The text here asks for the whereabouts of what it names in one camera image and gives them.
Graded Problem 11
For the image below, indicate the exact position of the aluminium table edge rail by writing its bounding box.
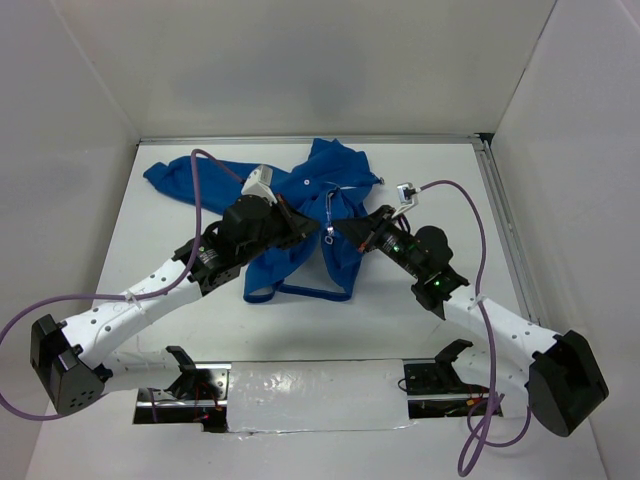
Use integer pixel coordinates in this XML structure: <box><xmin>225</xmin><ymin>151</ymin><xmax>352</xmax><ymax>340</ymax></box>
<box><xmin>118</xmin><ymin>135</ymin><xmax>541</xmax><ymax>323</ymax></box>

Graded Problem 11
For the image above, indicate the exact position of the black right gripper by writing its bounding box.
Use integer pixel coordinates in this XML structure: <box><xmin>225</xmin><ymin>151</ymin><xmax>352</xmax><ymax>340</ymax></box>
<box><xmin>332</xmin><ymin>204</ymin><xmax>425</xmax><ymax>279</ymax></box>

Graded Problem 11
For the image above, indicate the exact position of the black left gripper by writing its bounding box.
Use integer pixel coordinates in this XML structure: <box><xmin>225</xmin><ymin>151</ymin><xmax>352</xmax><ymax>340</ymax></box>
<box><xmin>238</xmin><ymin>193</ymin><xmax>320</xmax><ymax>265</ymax></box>

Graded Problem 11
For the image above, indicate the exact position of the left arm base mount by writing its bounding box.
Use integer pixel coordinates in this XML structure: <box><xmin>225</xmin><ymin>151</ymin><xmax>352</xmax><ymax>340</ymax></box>
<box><xmin>133</xmin><ymin>346</ymin><xmax>232</xmax><ymax>433</ymax></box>

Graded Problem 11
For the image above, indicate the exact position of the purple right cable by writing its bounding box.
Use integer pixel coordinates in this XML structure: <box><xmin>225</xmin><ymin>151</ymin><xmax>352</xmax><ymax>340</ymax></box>
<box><xmin>414</xmin><ymin>180</ymin><xmax>532</xmax><ymax>476</ymax></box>

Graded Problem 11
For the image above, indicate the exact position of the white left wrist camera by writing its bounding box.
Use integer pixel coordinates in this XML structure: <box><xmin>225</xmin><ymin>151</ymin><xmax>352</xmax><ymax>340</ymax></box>
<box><xmin>241</xmin><ymin>164</ymin><xmax>277</xmax><ymax>204</ymax></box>

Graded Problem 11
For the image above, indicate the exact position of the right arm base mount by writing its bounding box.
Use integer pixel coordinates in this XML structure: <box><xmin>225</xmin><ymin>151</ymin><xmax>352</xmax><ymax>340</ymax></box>
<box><xmin>397</xmin><ymin>340</ymin><xmax>488</xmax><ymax>419</ymax></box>

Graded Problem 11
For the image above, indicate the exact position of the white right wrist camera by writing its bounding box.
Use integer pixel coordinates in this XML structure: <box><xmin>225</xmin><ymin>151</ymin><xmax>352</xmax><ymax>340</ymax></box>
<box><xmin>392</xmin><ymin>182</ymin><xmax>420</xmax><ymax>219</ymax></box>

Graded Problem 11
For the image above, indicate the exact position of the purple cable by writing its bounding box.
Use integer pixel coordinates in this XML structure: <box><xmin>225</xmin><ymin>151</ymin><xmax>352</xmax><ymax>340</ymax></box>
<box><xmin>0</xmin><ymin>148</ymin><xmax>251</xmax><ymax>419</ymax></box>
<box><xmin>414</xmin><ymin>180</ymin><xmax>532</xmax><ymax>476</ymax></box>

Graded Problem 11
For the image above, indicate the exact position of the blue zip-up jacket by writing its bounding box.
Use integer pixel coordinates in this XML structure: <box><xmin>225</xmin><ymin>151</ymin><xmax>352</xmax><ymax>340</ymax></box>
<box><xmin>143</xmin><ymin>139</ymin><xmax>381</xmax><ymax>303</ymax></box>

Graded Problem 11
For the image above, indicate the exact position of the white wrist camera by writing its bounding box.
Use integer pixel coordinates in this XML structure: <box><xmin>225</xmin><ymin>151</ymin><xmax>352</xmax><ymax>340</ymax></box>
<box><xmin>241</xmin><ymin>164</ymin><xmax>277</xmax><ymax>204</ymax></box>
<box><xmin>392</xmin><ymin>182</ymin><xmax>420</xmax><ymax>219</ymax></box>

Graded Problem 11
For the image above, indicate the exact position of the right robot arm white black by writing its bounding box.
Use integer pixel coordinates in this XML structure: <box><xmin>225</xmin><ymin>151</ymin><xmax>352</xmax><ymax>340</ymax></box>
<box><xmin>333</xmin><ymin>205</ymin><xmax>609</xmax><ymax>437</ymax></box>

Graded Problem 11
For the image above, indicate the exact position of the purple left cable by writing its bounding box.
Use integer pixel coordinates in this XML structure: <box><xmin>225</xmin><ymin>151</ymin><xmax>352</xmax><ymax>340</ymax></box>
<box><xmin>0</xmin><ymin>148</ymin><xmax>251</xmax><ymax>419</ymax></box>

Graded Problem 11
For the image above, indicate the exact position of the silver reflective tape sheet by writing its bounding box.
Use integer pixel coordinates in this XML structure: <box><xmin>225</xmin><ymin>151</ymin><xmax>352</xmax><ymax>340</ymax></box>
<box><xmin>227</xmin><ymin>360</ymin><xmax>411</xmax><ymax>434</ymax></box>

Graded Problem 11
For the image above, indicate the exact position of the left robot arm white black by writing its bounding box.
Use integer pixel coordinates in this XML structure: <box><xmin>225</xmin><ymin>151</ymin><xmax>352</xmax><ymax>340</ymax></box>
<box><xmin>30</xmin><ymin>195</ymin><xmax>320</xmax><ymax>416</ymax></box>

